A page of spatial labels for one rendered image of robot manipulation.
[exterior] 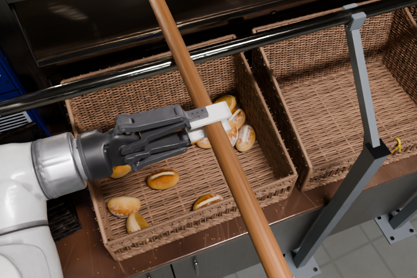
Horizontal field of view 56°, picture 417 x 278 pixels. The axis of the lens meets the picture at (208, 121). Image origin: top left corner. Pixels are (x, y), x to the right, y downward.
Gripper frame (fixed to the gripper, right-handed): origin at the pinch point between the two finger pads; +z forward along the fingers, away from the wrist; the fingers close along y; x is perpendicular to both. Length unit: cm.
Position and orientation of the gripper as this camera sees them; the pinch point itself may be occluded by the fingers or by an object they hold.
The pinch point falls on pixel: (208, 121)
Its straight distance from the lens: 63.4
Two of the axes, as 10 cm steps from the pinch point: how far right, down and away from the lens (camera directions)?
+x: 3.4, 7.7, -5.4
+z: 9.4, -2.8, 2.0
